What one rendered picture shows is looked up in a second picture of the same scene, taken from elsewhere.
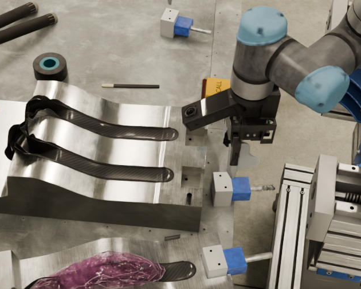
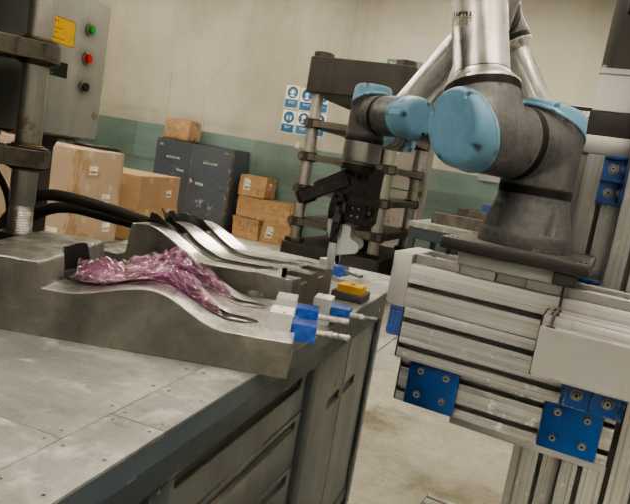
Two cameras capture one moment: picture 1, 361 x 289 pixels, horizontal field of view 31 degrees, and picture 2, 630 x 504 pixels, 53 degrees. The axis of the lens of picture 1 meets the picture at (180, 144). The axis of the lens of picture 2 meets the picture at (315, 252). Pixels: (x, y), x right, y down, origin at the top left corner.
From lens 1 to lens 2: 0.99 m
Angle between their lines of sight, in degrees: 44
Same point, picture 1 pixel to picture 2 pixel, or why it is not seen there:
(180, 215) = (271, 294)
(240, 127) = (344, 200)
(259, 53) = (364, 102)
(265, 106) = (369, 183)
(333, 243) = (413, 305)
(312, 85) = (398, 101)
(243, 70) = (351, 127)
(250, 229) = not seen: outside the picture
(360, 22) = not seen: hidden behind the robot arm
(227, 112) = (335, 183)
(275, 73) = (373, 109)
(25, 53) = not seen: hidden behind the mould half
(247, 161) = (347, 245)
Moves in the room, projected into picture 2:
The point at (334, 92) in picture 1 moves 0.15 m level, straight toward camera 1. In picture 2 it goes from (416, 107) to (373, 90)
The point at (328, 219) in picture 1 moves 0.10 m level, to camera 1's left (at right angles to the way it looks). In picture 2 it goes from (407, 263) to (351, 251)
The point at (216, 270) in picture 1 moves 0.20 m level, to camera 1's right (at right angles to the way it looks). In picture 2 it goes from (284, 300) to (398, 327)
